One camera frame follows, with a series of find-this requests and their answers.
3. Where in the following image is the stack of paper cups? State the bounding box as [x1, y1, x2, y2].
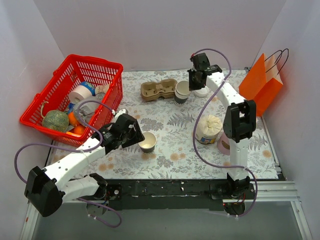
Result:
[174, 80, 192, 106]

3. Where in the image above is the red plastic basket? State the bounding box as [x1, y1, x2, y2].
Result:
[19, 54, 124, 147]

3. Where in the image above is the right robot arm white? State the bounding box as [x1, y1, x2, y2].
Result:
[187, 49, 257, 199]

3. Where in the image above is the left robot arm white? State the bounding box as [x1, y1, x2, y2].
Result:
[24, 112, 145, 217]

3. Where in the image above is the silver tin can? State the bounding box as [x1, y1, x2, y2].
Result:
[95, 92, 106, 101]

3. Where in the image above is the cardboard cup carrier stack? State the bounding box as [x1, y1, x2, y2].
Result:
[140, 78, 178, 102]

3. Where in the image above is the grey crumpled paper bag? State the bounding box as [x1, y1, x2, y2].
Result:
[72, 96, 102, 123]

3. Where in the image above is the orange fruit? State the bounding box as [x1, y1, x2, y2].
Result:
[68, 112, 80, 127]
[73, 124, 86, 136]

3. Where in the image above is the beige printed pouch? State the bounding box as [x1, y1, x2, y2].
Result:
[94, 84, 110, 95]

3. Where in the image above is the floral table mat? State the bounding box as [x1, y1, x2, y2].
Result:
[46, 69, 280, 180]

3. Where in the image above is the napkin filled paper tub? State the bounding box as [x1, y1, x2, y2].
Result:
[195, 114, 223, 145]

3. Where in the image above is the toilet paper roll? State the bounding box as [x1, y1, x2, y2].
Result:
[68, 85, 95, 104]

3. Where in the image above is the orange paper bag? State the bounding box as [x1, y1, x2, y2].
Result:
[238, 48, 289, 117]

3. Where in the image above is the green netted melon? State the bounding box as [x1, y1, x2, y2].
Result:
[42, 110, 69, 132]

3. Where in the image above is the pink cup holder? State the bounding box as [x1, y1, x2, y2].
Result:
[217, 132, 230, 156]

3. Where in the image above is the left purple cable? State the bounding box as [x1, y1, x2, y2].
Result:
[14, 101, 123, 229]

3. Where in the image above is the purple cable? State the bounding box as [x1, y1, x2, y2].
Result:
[14, 101, 123, 229]
[192, 48, 259, 219]

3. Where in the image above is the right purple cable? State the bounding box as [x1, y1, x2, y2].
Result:
[192, 48, 259, 219]

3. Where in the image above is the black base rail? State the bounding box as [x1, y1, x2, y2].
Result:
[100, 179, 256, 211]

